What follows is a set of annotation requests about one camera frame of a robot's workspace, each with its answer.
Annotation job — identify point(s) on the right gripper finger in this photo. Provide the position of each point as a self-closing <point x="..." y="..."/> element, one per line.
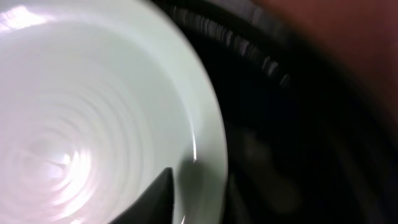
<point x="155" y="205"/>

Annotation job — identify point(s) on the mint plate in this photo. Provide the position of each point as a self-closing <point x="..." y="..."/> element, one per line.
<point x="97" y="99"/>

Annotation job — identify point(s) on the black round tray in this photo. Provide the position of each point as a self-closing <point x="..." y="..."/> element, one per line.
<point x="304" y="145"/>

